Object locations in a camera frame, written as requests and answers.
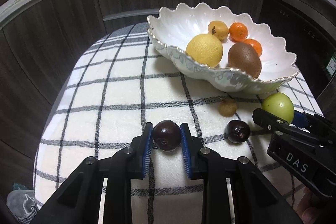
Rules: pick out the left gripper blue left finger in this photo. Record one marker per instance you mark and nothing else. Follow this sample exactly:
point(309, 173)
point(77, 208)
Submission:
point(130, 163)

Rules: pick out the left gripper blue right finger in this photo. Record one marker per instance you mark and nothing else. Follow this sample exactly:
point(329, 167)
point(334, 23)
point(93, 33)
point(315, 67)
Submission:
point(202, 163)

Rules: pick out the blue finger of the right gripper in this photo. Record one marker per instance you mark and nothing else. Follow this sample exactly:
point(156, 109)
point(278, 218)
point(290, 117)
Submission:
point(273, 123)
point(305, 120)

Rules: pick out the green apple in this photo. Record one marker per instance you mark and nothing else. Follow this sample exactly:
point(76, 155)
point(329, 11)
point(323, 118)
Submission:
point(280, 105)

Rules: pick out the dark purple plum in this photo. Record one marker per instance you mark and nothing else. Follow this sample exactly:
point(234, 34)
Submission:
point(167, 135)
point(237, 131)

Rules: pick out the brown kiwi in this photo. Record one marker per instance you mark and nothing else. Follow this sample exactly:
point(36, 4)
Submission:
point(244, 57)

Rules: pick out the orange mandarin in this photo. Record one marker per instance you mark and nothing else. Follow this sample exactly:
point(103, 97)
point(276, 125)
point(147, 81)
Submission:
point(238, 32)
point(255, 44)

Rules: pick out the yellow lemon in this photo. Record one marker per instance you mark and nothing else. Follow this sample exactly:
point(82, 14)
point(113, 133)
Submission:
point(206, 49)

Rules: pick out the person right hand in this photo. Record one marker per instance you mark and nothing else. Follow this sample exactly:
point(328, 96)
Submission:
point(310, 209)

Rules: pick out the white scalloped ceramic bowl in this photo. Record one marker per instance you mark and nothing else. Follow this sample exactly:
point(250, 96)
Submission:
point(171, 31)

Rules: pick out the black white checked tablecloth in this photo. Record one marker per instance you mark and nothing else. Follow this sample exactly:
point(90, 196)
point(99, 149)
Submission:
point(118, 85)

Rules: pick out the black dishwasher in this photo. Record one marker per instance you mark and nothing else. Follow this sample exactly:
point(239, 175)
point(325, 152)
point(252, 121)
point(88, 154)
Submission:
point(312, 45)

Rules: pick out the grey drawer handle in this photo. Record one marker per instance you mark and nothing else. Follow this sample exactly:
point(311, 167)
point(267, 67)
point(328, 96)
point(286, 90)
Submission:
point(132, 13)

